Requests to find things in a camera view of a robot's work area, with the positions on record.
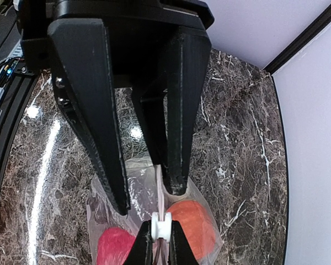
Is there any left black frame post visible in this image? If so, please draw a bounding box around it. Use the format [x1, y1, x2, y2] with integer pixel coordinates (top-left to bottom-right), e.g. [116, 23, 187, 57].
[264, 4, 331, 75]

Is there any red toy bell pepper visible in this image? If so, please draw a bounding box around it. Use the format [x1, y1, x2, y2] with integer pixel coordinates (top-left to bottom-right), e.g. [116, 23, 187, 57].
[96, 227, 136, 264]

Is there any small circuit board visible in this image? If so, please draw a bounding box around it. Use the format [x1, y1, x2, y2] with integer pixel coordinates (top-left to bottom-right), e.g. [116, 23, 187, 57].
[4, 59, 19, 77]

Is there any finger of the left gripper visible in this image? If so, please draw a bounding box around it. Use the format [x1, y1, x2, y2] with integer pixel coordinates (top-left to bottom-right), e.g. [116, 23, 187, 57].
[131, 26, 211, 195]

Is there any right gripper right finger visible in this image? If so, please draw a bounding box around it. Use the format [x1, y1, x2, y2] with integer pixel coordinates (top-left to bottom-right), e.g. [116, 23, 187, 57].
[168, 221, 199, 265]

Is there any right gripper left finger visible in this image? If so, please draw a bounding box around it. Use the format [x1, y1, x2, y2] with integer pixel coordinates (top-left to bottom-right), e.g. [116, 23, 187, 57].
[124, 220, 153, 265]

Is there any black front rail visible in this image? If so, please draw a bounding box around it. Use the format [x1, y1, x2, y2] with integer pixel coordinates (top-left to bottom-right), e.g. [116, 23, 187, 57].
[0, 66, 42, 221]

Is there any orange toy pumpkin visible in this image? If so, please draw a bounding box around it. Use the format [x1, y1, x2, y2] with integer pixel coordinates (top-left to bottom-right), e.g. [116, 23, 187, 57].
[167, 200, 216, 260]

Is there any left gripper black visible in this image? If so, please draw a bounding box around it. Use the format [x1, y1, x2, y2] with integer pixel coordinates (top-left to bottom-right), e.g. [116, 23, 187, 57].
[19, 1, 215, 216]

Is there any clear zip top bag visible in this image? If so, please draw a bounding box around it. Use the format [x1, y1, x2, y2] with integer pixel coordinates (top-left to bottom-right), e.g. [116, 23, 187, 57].
[87, 156, 223, 264]

